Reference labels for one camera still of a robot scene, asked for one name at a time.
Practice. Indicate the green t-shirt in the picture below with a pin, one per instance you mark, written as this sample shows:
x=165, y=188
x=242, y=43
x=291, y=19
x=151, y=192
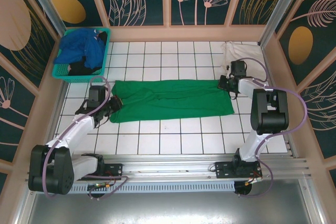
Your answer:
x=170, y=100

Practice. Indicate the blue t-shirt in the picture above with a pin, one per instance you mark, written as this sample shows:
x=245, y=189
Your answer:
x=78, y=45

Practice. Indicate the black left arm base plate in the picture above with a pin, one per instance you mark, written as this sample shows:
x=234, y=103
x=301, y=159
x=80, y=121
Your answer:
x=115, y=170

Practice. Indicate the small circuit board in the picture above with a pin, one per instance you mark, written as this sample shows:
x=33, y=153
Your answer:
x=98, y=185

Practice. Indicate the aluminium corner post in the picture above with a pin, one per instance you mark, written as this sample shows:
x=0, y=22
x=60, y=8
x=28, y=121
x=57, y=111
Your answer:
x=279, y=6
x=44, y=1

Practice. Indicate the teal plastic basket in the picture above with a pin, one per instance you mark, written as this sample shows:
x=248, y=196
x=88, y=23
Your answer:
x=61, y=73

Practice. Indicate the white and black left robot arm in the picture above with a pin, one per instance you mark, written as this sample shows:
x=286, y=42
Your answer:
x=52, y=169

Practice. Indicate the cream folded t-shirt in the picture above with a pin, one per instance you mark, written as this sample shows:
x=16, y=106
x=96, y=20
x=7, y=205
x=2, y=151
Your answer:
x=252, y=51

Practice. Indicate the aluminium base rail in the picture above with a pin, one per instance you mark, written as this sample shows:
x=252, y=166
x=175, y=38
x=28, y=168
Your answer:
x=168, y=167

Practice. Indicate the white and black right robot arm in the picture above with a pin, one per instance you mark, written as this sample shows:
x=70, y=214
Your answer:
x=270, y=113

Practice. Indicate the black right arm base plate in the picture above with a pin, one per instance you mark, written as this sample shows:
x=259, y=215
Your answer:
x=223, y=170

